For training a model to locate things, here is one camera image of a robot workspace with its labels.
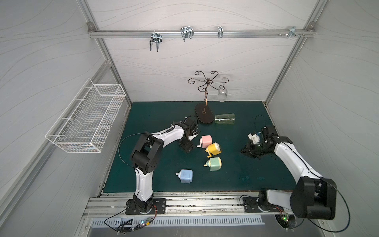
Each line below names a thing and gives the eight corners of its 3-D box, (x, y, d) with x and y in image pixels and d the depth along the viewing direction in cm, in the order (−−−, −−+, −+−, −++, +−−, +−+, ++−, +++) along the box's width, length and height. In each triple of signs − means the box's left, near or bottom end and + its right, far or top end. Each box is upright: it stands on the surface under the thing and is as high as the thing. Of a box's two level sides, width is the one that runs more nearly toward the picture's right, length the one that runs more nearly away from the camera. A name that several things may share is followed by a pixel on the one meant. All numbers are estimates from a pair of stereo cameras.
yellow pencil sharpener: (208, 157, 91) (209, 152, 86) (205, 150, 95) (206, 144, 89) (221, 154, 93) (223, 148, 87) (218, 147, 96) (219, 141, 90)
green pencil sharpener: (203, 171, 85) (204, 167, 81) (203, 161, 89) (203, 157, 85) (220, 171, 85) (222, 167, 81) (219, 161, 89) (221, 157, 85)
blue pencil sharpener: (176, 183, 82) (175, 179, 76) (177, 174, 85) (176, 169, 80) (192, 183, 82) (192, 179, 76) (192, 174, 85) (192, 169, 80)
